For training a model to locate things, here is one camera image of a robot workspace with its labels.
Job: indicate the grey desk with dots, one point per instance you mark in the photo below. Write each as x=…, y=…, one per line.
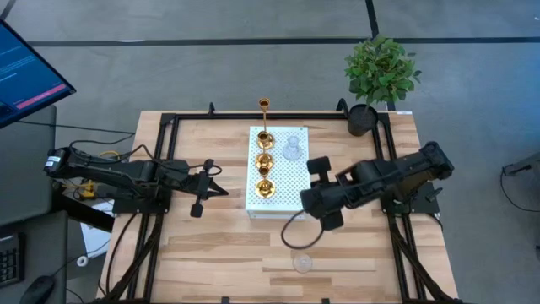
x=25, y=169

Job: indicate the blue-screen computer monitor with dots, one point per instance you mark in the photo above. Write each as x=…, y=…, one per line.
x=25, y=76

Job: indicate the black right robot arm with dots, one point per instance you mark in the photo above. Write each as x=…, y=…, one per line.
x=401, y=173

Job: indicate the white paper sheet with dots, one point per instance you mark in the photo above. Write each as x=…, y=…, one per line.
x=95, y=240

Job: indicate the clear glass candle holder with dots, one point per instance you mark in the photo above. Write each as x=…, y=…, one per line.
x=292, y=151
x=302, y=263

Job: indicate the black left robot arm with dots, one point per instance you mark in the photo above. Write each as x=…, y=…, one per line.
x=126, y=173

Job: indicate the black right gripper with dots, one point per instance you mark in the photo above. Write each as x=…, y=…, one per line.
x=335, y=198

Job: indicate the black computer mouse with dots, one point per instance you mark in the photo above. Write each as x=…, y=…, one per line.
x=38, y=291

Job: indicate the tall gold candlestick holder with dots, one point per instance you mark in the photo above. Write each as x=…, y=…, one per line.
x=264, y=103

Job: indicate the white perforated shelf riser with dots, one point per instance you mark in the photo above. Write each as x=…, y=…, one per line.
x=291, y=181

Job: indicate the green plant in black pot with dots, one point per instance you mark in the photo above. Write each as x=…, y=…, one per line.
x=379, y=72

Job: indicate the white tape roll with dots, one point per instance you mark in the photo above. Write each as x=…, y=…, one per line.
x=79, y=261

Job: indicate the black aluminium table frame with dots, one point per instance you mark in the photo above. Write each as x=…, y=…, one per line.
x=236, y=116

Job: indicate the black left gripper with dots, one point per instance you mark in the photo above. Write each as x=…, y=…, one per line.
x=200, y=186

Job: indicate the black keyboard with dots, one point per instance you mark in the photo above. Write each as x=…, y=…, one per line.
x=10, y=262

